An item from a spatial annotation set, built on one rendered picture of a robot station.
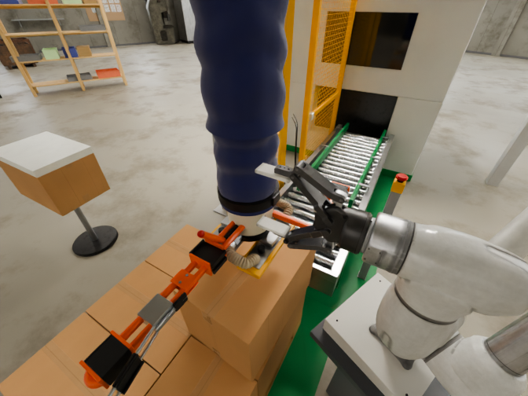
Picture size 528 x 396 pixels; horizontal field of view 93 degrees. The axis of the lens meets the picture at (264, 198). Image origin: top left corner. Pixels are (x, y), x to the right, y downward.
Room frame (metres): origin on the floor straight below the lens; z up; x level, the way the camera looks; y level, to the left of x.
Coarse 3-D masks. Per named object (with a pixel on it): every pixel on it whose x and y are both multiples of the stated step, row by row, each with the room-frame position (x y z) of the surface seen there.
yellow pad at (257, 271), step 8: (288, 224) 0.79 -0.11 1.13; (280, 240) 0.70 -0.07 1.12; (256, 248) 0.65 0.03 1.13; (264, 248) 0.63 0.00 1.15; (272, 248) 0.65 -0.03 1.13; (264, 256) 0.62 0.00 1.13; (272, 256) 0.62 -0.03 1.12; (264, 264) 0.58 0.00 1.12; (248, 272) 0.55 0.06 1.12; (256, 272) 0.55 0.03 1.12
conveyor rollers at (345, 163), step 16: (336, 144) 2.75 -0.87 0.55; (352, 144) 2.75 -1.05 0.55; (368, 144) 2.75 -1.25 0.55; (384, 144) 2.75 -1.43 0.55; (336, 160) 2.38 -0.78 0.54; (352, 160) 2.38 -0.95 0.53; (336, 176) 2.10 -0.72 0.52; (352, 176) 2.05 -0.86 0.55; (368, 176) 2.05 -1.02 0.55; (288, 192) 1.79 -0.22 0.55; (352, 192) 1.78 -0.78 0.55; (304, 208) 1.59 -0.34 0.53; (320, 256) 1.08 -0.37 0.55; (336, 256) 1.09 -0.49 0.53
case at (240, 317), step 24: (288, 264) 0.72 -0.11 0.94; (312, 264) 0.86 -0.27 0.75; (216, 288) 0.59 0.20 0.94; (240, 288) 0.59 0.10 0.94; (264, 288) 0.59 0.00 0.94; (288, 288) 0.62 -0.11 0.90; (192, 312) 0.54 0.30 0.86; (216, 312) 0.49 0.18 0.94; (240, 312) 0.49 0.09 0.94; (264, 312) 0.49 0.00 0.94; (288, 312) 0.65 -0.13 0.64; (216, 336) 0.47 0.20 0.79; (240, 336) 0.40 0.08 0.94; (264, 336) 0.46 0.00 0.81; (240, 360) 0.40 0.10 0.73; (264, 360) 0.46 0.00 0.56
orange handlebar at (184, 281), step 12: (276, 216) 0.72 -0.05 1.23; (288, 216) 0.71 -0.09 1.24; (228, 228) 0.65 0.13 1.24; (240, 228) 0.65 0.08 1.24; (228, 240) 0.59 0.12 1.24; (192, 264) 0.49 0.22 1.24; (180, 276) 0.45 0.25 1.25; (192, 276) 0.45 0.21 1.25; (168, 288) 0.41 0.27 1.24; (180, 288) 0.42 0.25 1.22; (192, 288) 0.42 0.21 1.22; (132, 324) 0.31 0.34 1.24; (144, 336) 0.28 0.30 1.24; (96, 384) 0.18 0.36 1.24
